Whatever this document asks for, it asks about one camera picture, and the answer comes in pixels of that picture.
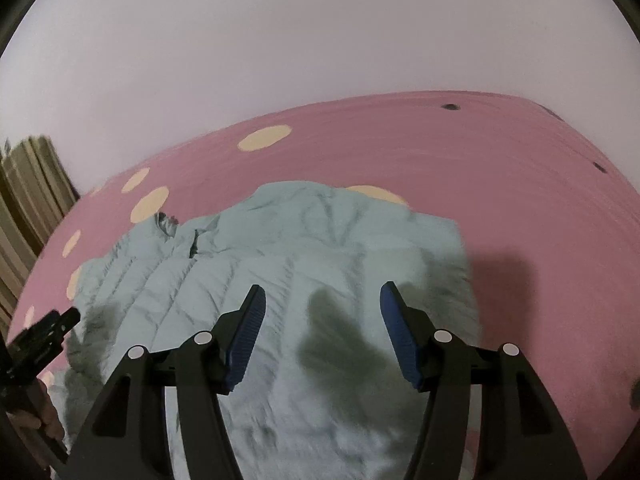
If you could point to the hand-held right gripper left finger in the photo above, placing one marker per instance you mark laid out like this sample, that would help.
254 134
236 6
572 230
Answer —
247 330

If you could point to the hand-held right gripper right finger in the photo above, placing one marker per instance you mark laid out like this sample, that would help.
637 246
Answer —
397 330

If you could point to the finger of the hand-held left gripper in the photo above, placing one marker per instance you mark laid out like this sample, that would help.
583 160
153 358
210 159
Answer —
56 321

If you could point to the light blue puffer jacket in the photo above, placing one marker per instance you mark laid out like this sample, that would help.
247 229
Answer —
325 260

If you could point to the person's left hand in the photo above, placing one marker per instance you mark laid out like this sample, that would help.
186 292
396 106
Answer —
47 410

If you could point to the striped olive curtain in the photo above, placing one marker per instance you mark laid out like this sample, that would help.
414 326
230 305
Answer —
25 200

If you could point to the pink bed sheet cream dots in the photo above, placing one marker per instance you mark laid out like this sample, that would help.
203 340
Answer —
500 185

